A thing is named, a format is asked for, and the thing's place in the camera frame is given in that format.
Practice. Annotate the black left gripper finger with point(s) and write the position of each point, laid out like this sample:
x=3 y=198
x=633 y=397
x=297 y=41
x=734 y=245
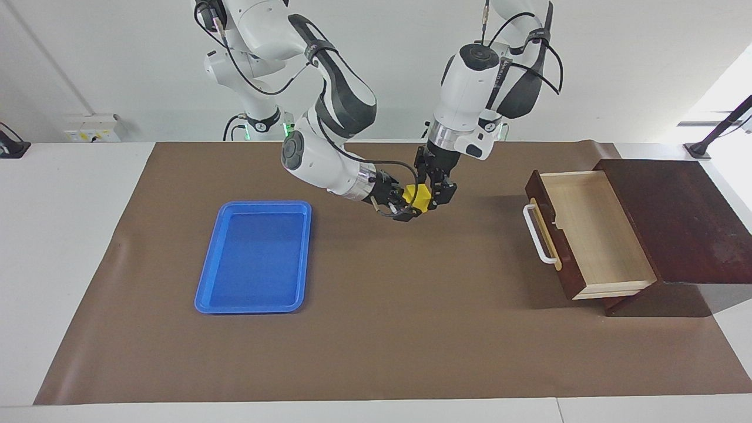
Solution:
x=424 y=177
x=445 y=192

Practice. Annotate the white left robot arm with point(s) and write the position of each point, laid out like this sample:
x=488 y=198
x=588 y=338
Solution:
x=470 y=94

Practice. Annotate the blue plastic tray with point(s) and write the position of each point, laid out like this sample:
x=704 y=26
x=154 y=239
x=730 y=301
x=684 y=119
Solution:
x=258 y=264

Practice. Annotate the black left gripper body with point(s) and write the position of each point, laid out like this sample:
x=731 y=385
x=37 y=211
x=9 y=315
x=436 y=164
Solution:
x=437 y=158

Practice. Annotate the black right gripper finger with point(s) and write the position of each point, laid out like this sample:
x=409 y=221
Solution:
x=398 y=191
x=406 y=215

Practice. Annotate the dark wooden cabinet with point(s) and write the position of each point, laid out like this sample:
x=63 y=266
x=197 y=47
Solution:
x=687 y=217

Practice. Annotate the small black stand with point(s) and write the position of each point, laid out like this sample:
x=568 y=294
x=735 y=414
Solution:
x=12 y=148

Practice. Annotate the yellow cube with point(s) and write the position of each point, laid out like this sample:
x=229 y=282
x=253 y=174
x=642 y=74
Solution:
x=418 y=197

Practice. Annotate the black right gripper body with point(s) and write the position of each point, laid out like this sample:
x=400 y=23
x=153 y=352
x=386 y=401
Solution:
x=383 y=188

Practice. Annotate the wooden drawer with dark front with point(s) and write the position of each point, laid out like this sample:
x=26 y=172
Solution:
x=599 y=235

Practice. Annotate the black angled camera stand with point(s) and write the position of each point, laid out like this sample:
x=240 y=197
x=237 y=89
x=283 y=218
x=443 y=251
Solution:
x=719 y=129

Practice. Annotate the brown table mat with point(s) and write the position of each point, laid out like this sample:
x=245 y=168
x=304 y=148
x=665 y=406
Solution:
x=411 y=341

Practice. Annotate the white wall outlet box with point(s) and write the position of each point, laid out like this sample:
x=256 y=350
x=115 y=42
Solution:
x=94 y=129

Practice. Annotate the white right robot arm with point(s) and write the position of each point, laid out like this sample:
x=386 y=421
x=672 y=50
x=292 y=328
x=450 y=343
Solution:
x=341 y=100

